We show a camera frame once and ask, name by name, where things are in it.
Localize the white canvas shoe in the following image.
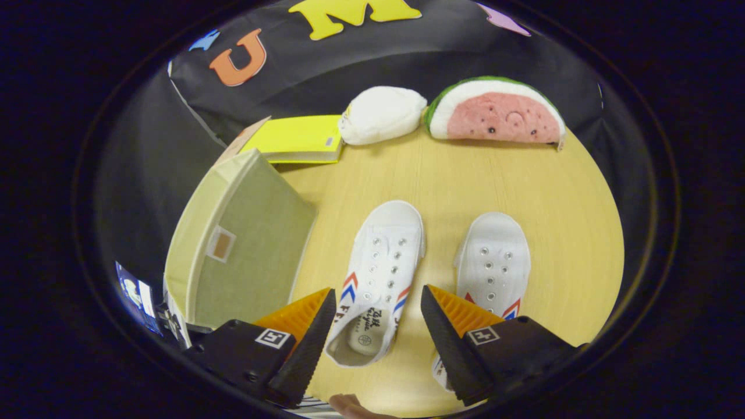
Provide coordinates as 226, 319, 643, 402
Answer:
325, 200, 427, 368
431, 211, 532, 392

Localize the white printed sheet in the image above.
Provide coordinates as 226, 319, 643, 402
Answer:
115, 261, 193, 350

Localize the beige fabric storage box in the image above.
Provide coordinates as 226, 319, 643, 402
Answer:
163, 148, 318, 329

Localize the white plush toy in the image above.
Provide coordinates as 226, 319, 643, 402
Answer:
338, 86, 428, 146

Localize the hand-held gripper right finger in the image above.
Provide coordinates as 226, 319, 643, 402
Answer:
420, 284, 586, 407

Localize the watermelon slice plush toy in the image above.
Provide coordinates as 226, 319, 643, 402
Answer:
423, 76, 567, 152

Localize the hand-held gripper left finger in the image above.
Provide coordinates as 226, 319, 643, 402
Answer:
183, 287, 338, 409

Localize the yellow book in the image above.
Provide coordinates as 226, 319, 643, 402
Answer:
239, 114, 345, 165

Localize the black backdrop cloth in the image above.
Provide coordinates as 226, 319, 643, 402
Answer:
93, 0, 652, 326

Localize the beige book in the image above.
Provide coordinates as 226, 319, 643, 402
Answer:
215, 116, 272, 166

